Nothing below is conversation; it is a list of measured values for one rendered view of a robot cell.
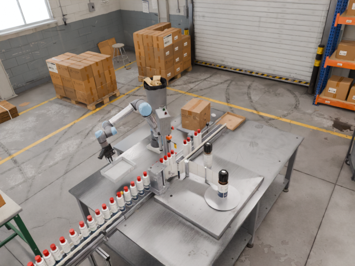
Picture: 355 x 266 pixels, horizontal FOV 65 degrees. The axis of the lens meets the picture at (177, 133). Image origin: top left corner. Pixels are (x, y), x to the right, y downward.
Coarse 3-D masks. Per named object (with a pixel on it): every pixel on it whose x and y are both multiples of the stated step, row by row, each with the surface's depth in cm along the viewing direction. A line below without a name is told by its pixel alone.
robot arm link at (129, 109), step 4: (136, 100) 270; (132, 104) 271; (128, 108) 272; (132, 108) 272; (120, 112) 271; (124, 112) 271; (128, 112) 272; (116, 116) 270; (120, 116) 270; (124, 116) 272; (108, 120) 271; (112, 120) 269; (116, 120) 270; (120, 120) 273; (104, 124) 270; (108, 124) 269; (112, 124) 270; (104, 128) 267
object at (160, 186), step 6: (150, 174) 238; (162, 174) 240; (150, 180) 243; (156, 180) 236; (162, 180) 245; (150, 186) 248; (156, 186) 241; (162, 186) 243; (168, 186) 251; (156, 192) 246
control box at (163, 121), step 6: (156, 114) 251; (162, 114) 247; (168, 114) 246; (156, 120) 260; (162, 120) 243; (168, 120) 245; (162, 126) 246; (168, 126) 248; (162, 132) 250; (168, 132) 252
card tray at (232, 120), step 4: (228, 112) 363; (224, 116) 359; (228, 116) 360; (232, 116) 359; (236, 116) 357; (240, 116) 353; (216, 120) 346; (220, 120) 352; (224, 120) 352; (228, 120) 351; (232, 120) 351; (236, 120) 350; (240, 120) 350; (244, 120) 349; (216, 124) 346; (228, 124) 344; (232, 124) 344; (236, 124) 343; (228, 128) 336; (232, 128) 336
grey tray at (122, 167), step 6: (114, 162) 272; (120, 162) 277; (126, 162) 276; (132, 162) 270; (108, 168) 268; (114, 168) 269; (120, 168) 269; (126, 168) 269; (132, 168) 265; (102, 174) 261; (108, 174) 263; (114, 174) 263; (120, 174) 263; (126, 174) 261; (114, 180) 251
